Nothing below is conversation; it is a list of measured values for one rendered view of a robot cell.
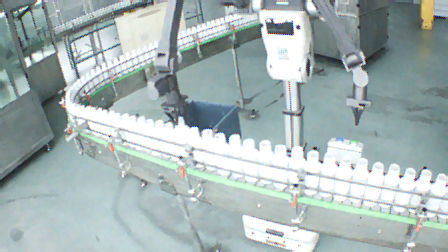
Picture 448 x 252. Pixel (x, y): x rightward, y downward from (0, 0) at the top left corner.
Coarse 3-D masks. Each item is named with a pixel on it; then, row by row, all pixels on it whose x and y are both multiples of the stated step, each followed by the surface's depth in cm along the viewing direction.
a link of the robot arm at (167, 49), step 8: (168, 0) 106; (176, 0) 104; (168, 8) 105; (176, 8) 105; (168, 16) 105; (176, 16) 106; (168, 24) 105; (176, 24) 107; (168, 32) 105; (176, 32) 108; (160, 40) 108; (168, 40) 106; (176, 40) 109; (160, 48) 107; (168, 48) 105; (176, 48) 109; (160, 56) 108; (168, 56) 105; (176, 56) 109; (160, 64) 107; (168, 64) 106
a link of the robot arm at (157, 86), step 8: (176, 64) 108; (160, 72) 111; (168, 72) 109; (176, 72) 109; (152, 80) 106; (160, 80) 106; (152, 88) 105; (160, 88) 106; (152, 96) 107; (160, 96) 107
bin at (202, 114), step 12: (192, 108) 194; (204, 108) 192; (216, 108) 187; (228, 108) 183; (168, 120) 176; (192, 120) 196; (204, 120) 198; (216, 120) 193; (228, 120) 173; (216, 132) 164; (228, 132) 175; (240, 132) 187
